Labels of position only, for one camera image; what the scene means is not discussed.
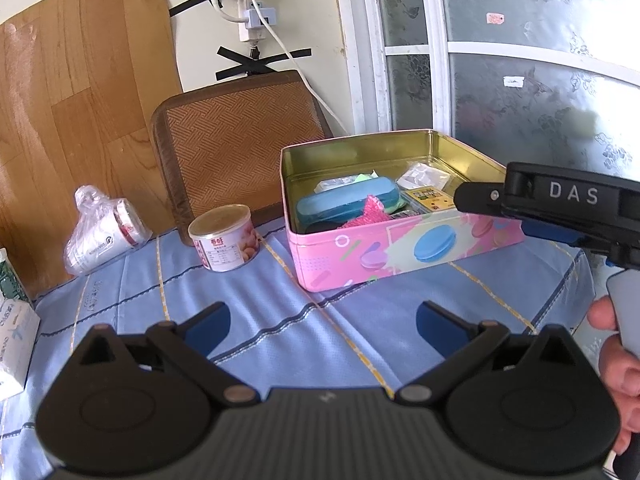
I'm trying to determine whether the blue striped tablecloth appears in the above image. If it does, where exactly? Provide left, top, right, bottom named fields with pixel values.
left=1, top=221, right=594, bottom=479

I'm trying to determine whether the brown woven chair back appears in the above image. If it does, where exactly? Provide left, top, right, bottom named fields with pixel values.
left=151, top=70, right=332, bottom=245

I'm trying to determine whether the white red food can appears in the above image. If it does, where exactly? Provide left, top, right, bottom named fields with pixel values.
left=188, top=204, right=259, bottom=273

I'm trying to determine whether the pink knitted soft cloth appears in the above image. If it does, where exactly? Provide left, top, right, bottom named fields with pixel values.
left=342, top=195, right=407, bottom=229

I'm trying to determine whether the plastic bag with paper cups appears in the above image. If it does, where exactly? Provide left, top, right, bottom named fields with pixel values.
left=63, top=185, right=152, bottom=276

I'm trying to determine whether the white power cable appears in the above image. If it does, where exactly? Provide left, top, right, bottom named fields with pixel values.
left=246, top=0, right=352, bottom=137

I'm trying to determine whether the white frame glass door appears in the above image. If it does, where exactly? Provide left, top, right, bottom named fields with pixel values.
left=337, top=0, right=639, bottom=179

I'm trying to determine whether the white power strip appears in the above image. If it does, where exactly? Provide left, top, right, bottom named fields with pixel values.
left=236, top=0, right=277, bottom=46

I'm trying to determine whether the yellow card box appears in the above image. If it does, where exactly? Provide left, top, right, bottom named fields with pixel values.
left=402, top=186, right=454, bottom=214

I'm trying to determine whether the green patterned drink carton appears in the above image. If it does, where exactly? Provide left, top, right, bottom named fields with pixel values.
left=0, top=248, right=34, bottom=307

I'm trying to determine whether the white card holder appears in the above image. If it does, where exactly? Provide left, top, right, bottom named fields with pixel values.
left=397, top=162, right=451, bottom=191

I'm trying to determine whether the blue pencil case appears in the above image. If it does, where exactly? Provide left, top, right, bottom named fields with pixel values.
left=295, top=177, right=400, bottom=231

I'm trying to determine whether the wooden laminate board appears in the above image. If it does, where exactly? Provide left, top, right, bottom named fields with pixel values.
left=1, top=0, right=181, bottom=296

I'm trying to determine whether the person's right hand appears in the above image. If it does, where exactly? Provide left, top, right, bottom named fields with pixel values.
left=587, top=296, right=640, bottom=455

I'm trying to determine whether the white tissue pack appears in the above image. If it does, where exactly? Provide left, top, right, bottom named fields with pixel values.
left=0, top=298, right=40, bottom=401

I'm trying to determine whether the pink macaron tin box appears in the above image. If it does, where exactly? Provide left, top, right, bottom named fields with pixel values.
left=280, top=130, right=524, bottom=292

